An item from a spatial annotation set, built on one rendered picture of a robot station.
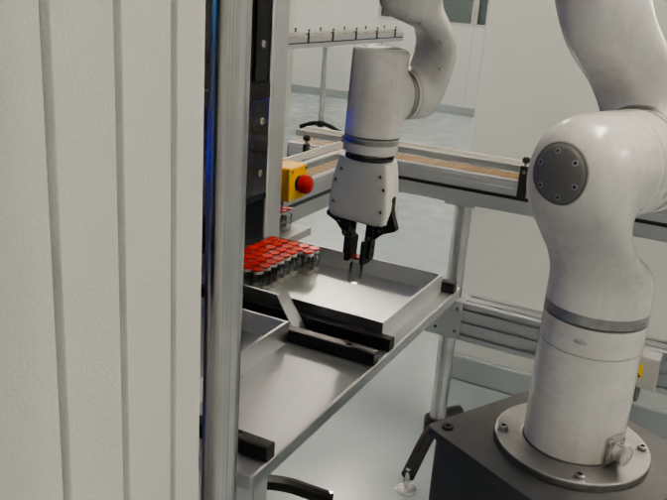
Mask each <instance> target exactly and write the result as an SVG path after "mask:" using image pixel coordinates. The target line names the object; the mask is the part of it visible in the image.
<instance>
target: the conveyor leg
mask: <svg viewBox="0 0 667 500"><path fill-rule="evenodd" d="M445 203H447V204H452V205H454V206H455V213H454V221H453V229H452V237H451V246H450V254H449V262H448V270H447V279H446V280H451V281H455V282H458V283H457V287H459V288H461V292H460V297H461V296H462V289H463V282H464V274H465V266H466V258H467V245H468V237H469V229H470V222H471V214H472V209H475V208H477V206H472V205H467V204H462V203H457V202H451V201H446V200H445ZM455 344H456V340H455V339H454V338H451V337H447V336H443V335H439V343H438V352H437V360H436V368H435V376H434V385H433V393H432V401H431V409H430V418H431V419H433V420H435V421H439V420H442V419H445V418H446V412H447V404H448V398H449V390H450V382H451V374H452V367H453V359H454V351H455Z"/></svg>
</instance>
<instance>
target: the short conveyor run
mask: <svg viewBox="0 0 667 500"><path fill-rule="evenodd" d="M303 140H304V141H305V144H303V153H300V154H296V155H293V156H290V157H286V158H283V159H284V160H288V161H293V162H300V161H302V162H300V163H304V164H307V166H308V167H307V175H308V176H311V177H312V178H313V179H314V187H313V190H312V191H311V192H310V193H308V194H306V195H305V196H303V197H301V198H298V199H296V200H293V201H291V202H286V201H281V205H283V207H285V206H289V207H292V212H291V213H292V222H294V221H296V220H298V219H301V218H303V217H305V216H308V215H310V214H312V213H314V212H317V211H319V210H321V209H323V208H326V207H328V206H329V201H330V194H331V188H332V182H333V177H334V170H335V167H336V163H337V160H338V157H339V154H340V153H342V152H345V149H343V150H339V151H334V150H337V149H340V148H342V146H343V142H341V141H338V142H335V143H332V144H328V145H325V146H322V147H318V148H316V149H311V148H310V143H308V141H310V140H311V136H310V135H305V136H303ZM331 151H333V152H331ZM328 152H330V153H328ZM325 153H327V154H325ZM322 154H324V155H322ZM319 155H320V156H319ZM316 156H317V157H316ZM312 157H314V158H312ZM309 158H311V159H309Z"/></svg>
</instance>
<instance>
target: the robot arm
mask: <svg viewBox="0 0 667 500"><path fill-rule="evenodd" d="M379 1H380V5H381V7H382V9H383V10H384V11H385V12H386V13H387V14H388V15H389V16H391V17H393V18H395V19H397V20H399V21H401V22H404V23H406V24H408V25H410V26H412V27H414V30H415V35H416V45H415V50H414V54H413V57H412V61H411V63H410V65H409V60H410V53H409V52H408V51H407V50H404V49H402V48H398V47H393V46H387V45H378V44H361V45H357V46H355V47H354V48H353V51H352V61H351V70H350V80H349V90H348V99H347V108H346V118H345V127H344V134H341V136H340V141H341V142H343V146H342V147H343V148H344V149H345V152H342V153H340V154H339V157H338V160H337V163H336V167H335V170H334V174H333V182H332V188H331V194H330V201H329V209H328V210H327V215H328V216H330V217H331V218H332V219H333V220H335V221H336V223H337V224H338V226H339V227H340V229H341V234H342V235H343V236H344V240H343V249H342V252H343V253H344V255H343V260H345V261H348V260H349V259H351V255H352V254H356V250H357V241H358V233H355V232H356V231H355V230H356V223H357V222H359V223H363V224H366V230H365V238H364V241H362V242H361V246H360V254H359V265H362V266H363V265H365V264H366V263H368V262H370V261H371V259H372V258H373V255H374V247H375V239H377V238H378V237H380V236H381V235H383V234H387V233H392V232H395V231H397V230H398V229H399V227H398V223H397V219H396V211H397V202H398V165H397V161H396V160H394V156H395V155H397V153H398V145H399V137H400V130H401V124H402V122H403V121H404V120H414V119H423V118H426V117H428V116H430V115H432V114H433V113H434V112H435V111H436V110H437V108H438V107H439V105H440V103H441V101H442V99H443V97H444V95H445V92H446V90H447V87H448V84H449V82H450V79H451V76H452V73H453V70H454V66H455V63H456V58H457V40H456V36H455V32H454V29H453V27H452V25H451V22H450V20H449V18H448V16H447V14H446V12H445V10H444V6H443V0H379ZM555 5H556V10H557V15H558V19H559V23H560V27H561V31H562V34H563V37H564V40H565V42H566V45H567V47H568V49H569V51H570V53H571V55H572V57H573V58H574V60H575V62H576V63H577V65H578V66H579V68H580V69H581V71H582V72H583V74H584V76H585V77H586V79H587V80H588V82H589V84H590V86H591V88H592V90H593V93H594V95H595V97H596V100H597V102H598V105H599V109H600V111H599V112H590V113H584V114H579V115H575V116H572V117H569V118H566V119H564V120H562V121H560V122H558V123H557V124H555V125H554V126H552V127H551V128H550V129H549V130H548V131H547V132H546V133H545V134H544V135H543V136H542V138H541V139H540V141H539V142H538V144H537V146H536V148H535V150H534V152H533V155H532V157H531V160H530V164H529V167H528V172H527V180H526V191H527V198H528V202H529V205H530V209H531V211H532V214H533V216H534V219H535V221H536V223H537V226H538V228H539V230H540V232H541V234H542V237H543V239H544V241H545V244H546V247H547V250H548V254H549V261H550V271H549V278H548V283H547V289H546V295H545V301H544V307H543V312H542V318H541V324H540V330H539V336H538V342H537V348H536V354H535V360H534V366H533V372H532V378H531V384H530V390H529V396H528V402H527V403H524V404H520V405H517V406H514V407H512V408H509V409H507V410H506V411H504V412H503V413H502V414H501V415H500V416H499V417H498V418H497V420H496V423H495V427H494V439H495V442H496V444H497V446H498V448H499V449H500V451H501V452H502V453H503V454H504V455H505V456H506V457H507V459H508V460H510V461H511V462H512V463H513V464H515V465H516V466H517V467H519V468H520V469H522V470H523V471H525V472H527V473H528V474H530V475H532V476H535V477H537V478H539V479H541V480H543V481H546V482H549V483H552V484H554V485H557V486H561V487H565V488H569V489H574V490H580V491H586V492H614V491H619V490H625V489H627V488H630V487H633V486H635V485H637V484H638V483H640V482H641V481H643V479H644V478H645V477H646V476H647V474H648V471H649V469H650V464H651V454H650V452H649V449H648V447H647V445H646V444H645V442H644V441H643V440H642V439H641V438H640V437H639V436H638V434H636V433H635V432H634V431H633V430H631V429H630V428H629V427H628V426H627V422H628V418H629V413H630V409H631V404H632V399H633V395H634V390H635V385H636V381H637V376H638V371H639V367H640V362H641V357H642V353H643V348H644V343H645V338H646V334H647V329H648V324H649V321H650V316H651V311H652V306H653V301H654V295H655V280H654V276H653V274H652V272H651V270H650V269H649V267H648V266H647V265H646V264H645V263H644V262H643V261H642V260H641V259H640V258H639V257H638V256H637V254H636V252H635V249H634V245H633V236H632V231H633V224H634V220H635V218H636V216H638V215H643V214H647V213H651V212H656V211H661V210H665V209H667V43H666V41H665V39H664V37H663V34H662V32H661V29H660V26H659V23H658V20H657V17H656V13H655V9H654V5H653V0H555ZM386 222H387V225H384V224H385V223H386Z"/></svg>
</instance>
